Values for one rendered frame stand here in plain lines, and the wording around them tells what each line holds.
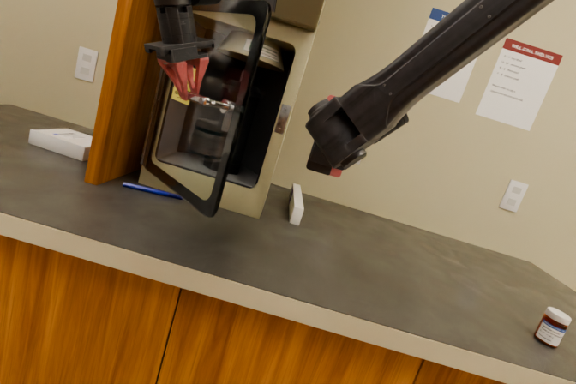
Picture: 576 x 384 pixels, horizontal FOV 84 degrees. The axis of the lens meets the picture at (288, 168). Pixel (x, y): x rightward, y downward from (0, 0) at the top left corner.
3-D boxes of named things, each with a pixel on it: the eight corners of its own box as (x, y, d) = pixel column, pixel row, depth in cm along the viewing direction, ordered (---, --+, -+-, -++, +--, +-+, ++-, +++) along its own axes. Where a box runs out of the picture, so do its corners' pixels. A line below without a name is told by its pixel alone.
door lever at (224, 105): (200, 105, 64) (202, 92, 64) (228, 115, 58) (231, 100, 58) (175, 99, 60) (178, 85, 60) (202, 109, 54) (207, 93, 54)
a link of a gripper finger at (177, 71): (165, 99, 60) (153, 45, 55) (198, 91, 64) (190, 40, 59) (183, 106, 55) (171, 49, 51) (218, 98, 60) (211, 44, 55)
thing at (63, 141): (63, 140, 97) (65, 127, 96) (112, 156, 96) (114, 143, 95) (27, 143, 85) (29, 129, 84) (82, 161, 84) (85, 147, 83)
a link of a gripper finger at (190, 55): (162, 99, 59) (150, 46, 55) (196, 91, 64) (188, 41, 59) (180, 107, 55) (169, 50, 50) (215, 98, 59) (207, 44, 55)
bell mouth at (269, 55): (226, 57, 93) (231, 37, 92) (285, 75, 93) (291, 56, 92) (210, 45, 76) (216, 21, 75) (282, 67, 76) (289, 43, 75)
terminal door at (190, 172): (145, 166, 80) (182, -1, 72) (213, 220, 61) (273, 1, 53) (141, 166, 79) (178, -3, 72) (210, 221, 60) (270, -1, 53)
